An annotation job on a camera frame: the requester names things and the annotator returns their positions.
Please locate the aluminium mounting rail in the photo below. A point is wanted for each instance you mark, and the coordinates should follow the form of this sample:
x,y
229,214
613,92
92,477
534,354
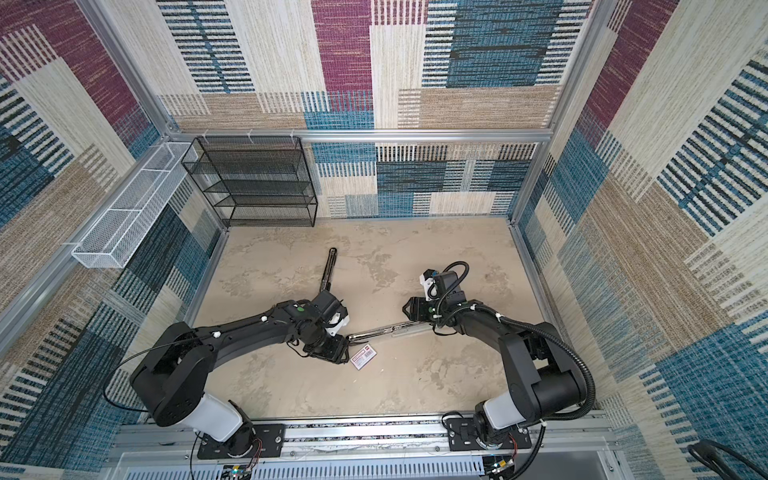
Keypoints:
x,y
415,446

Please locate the white wire mesh basket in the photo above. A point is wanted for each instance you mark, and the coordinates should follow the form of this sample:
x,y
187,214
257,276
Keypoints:
x,y
118,232

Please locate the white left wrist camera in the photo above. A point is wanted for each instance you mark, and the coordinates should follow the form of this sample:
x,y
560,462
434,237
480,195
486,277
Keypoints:
x,y
339,320

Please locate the red staples box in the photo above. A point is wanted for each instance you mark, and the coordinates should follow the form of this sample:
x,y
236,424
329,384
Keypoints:
x,y
363,356

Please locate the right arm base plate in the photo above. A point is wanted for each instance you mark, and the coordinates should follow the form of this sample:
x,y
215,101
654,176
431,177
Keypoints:
x,y
467,433

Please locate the black wire mesh shelf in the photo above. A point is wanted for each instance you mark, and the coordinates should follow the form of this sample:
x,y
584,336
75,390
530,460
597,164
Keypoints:
x,y
254,181

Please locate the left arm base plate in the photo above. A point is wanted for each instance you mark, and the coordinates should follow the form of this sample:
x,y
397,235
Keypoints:
x,y
257,441

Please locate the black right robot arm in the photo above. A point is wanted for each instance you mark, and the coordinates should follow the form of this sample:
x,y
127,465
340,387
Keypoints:
x,y
545,379

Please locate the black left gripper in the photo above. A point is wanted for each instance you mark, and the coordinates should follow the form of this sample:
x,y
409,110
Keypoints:
x,y
337,351

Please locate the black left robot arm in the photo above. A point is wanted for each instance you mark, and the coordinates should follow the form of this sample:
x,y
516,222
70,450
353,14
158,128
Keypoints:
x,y
171,378

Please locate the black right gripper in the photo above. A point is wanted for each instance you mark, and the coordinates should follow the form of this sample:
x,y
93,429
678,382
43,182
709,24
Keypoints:
x,y
417,309

